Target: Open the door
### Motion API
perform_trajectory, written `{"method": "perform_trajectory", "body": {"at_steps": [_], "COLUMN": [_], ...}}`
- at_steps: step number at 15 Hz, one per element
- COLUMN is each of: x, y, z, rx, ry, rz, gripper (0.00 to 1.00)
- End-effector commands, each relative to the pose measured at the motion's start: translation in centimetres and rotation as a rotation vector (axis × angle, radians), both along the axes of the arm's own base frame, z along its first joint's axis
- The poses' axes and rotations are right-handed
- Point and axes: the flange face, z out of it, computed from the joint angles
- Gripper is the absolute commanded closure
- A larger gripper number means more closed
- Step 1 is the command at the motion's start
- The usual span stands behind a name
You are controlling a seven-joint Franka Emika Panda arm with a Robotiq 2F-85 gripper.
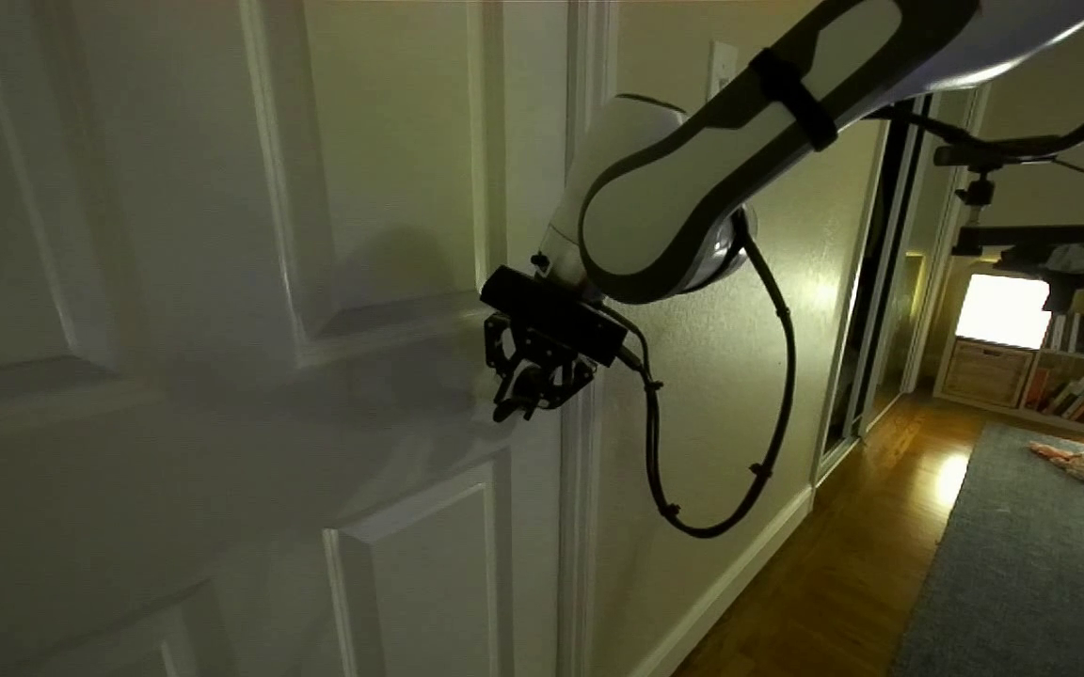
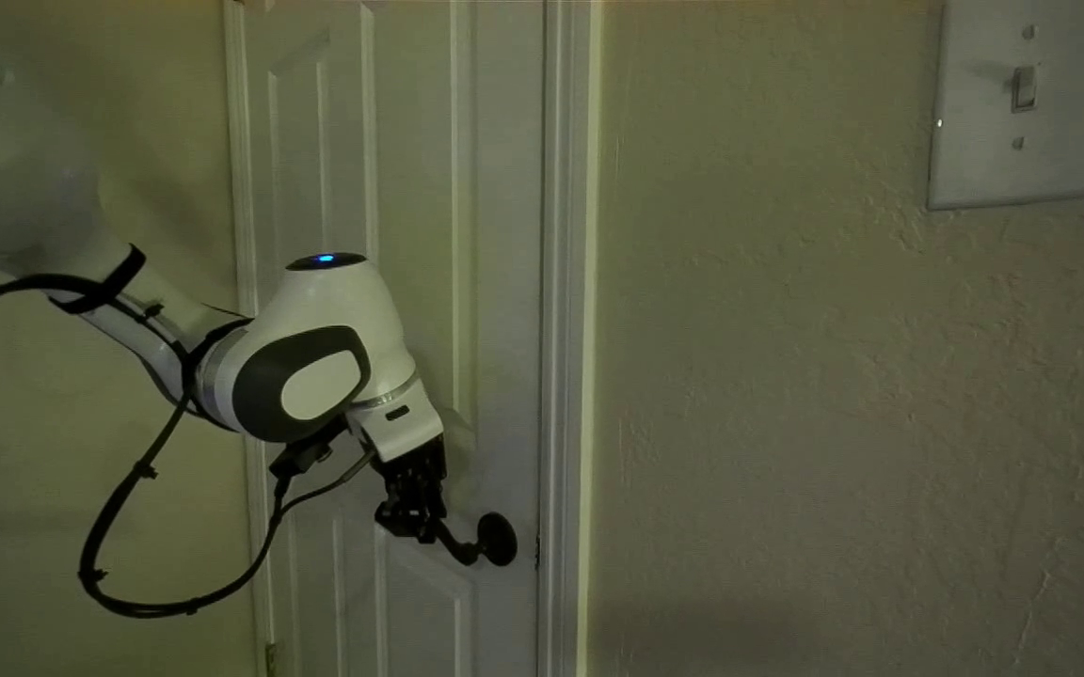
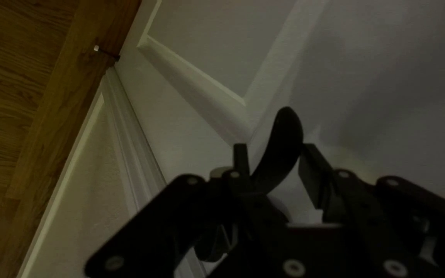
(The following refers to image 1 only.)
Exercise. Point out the white baseboard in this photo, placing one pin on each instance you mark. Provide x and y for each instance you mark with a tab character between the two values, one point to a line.
731	585

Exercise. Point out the white door frame trim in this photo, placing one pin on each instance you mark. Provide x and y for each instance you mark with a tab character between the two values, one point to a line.
588	530

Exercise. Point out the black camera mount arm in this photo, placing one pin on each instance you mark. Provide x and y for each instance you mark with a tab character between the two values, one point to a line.
1069	236

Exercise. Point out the wooden bookshelf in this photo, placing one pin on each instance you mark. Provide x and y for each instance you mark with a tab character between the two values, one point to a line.
986	378

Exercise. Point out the slanted red books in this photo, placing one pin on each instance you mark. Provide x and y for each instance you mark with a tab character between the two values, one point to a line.
1075	402

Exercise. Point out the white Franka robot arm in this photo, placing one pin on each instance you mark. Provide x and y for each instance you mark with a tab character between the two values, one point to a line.
656	211

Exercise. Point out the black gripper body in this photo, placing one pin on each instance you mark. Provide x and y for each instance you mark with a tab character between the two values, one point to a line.
556	315

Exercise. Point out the dark framed sliding closet door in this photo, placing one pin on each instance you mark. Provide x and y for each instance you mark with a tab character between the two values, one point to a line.
872	324

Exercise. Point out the grey rug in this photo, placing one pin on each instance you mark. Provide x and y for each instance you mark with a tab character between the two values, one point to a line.
1032	578

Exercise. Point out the bright white screen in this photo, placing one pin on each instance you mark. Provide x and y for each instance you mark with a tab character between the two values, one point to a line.
1003	315

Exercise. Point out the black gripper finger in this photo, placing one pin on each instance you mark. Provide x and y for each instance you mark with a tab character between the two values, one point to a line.
503	354
566	382

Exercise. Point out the white panelled door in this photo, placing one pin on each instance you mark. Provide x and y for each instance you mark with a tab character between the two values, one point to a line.
188	378

